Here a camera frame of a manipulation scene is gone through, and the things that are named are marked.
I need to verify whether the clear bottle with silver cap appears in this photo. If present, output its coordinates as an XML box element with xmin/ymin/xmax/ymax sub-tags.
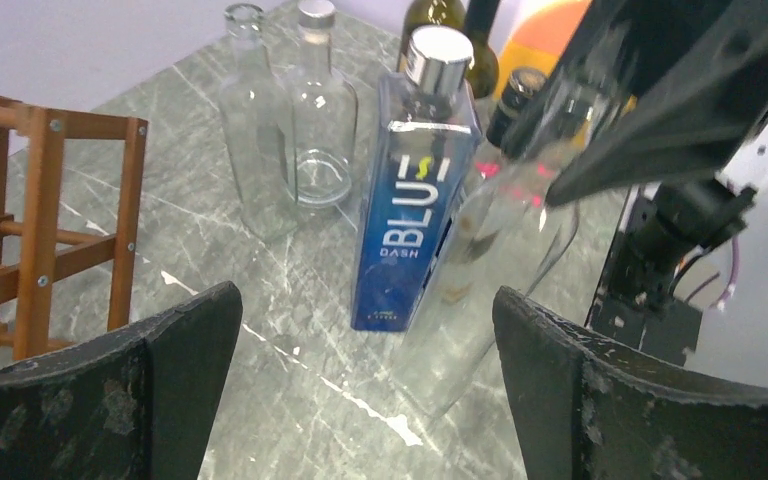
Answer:
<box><xmin>284</xmin><ymin>1</ymin><xmax>358</xmax><ymax>208</ymax></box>

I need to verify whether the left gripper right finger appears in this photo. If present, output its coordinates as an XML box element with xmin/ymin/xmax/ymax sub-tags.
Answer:
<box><xmin>492</xmin><ymin>286</ymin><xmax>768</xmax><ymax>479</ymax></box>

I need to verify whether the dark green wine bottle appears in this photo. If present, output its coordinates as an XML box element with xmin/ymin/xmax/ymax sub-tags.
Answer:
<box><xmin>462</xmin><ymin>0</ymin><xmax>500</xmax><ymax>100</ymax></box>

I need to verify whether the blue square Blue Dash bottle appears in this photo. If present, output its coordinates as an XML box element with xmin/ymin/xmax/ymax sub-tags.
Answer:
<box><xmin>350</xmin><ymin>25</ymin><xmax>482</xmax><ymax>332</ymax></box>

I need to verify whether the olive wine bottle black top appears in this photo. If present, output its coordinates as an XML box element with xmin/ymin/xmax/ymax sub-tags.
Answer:
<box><xmin>395</xmin><ymin>0</ymin><xmax>466</xmax><ymax>72</ymax></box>

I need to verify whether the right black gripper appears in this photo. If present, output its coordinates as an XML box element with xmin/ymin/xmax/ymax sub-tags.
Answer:
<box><xmin>503</xmin><ymin>0</ymin><xmax>768</xmax><ymax>208</ymax></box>

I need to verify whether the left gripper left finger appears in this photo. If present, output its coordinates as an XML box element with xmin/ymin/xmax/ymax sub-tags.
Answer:
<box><xmin>0</xmin><ymin>281</ymin><xmax>243</xmax><ymax>479</ymax></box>

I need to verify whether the brown wooden wine rack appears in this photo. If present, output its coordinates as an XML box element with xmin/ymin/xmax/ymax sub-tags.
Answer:
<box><xmin>0</xmin><ymin>96</ymin><xmax>148</xmax><ymax>360</ymax></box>

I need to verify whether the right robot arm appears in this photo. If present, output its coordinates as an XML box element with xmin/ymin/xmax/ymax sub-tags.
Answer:
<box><xmin>547</xmin><ymin>1</ymin><xmax>768</xmax><ymax>365</ymax></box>

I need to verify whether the white cylinder with orange lid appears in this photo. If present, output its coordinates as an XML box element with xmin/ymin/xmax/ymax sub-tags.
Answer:
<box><xmin>492</xmin><ymin>1</ymin><xmax>590</xmax><ymax>102</ymax></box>

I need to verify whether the clear open glass bottle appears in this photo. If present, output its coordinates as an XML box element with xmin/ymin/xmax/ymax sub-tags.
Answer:
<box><xmin>218</xmin><ymin>3</ymin><xmax>300</xmax><ymax>242</ymax></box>

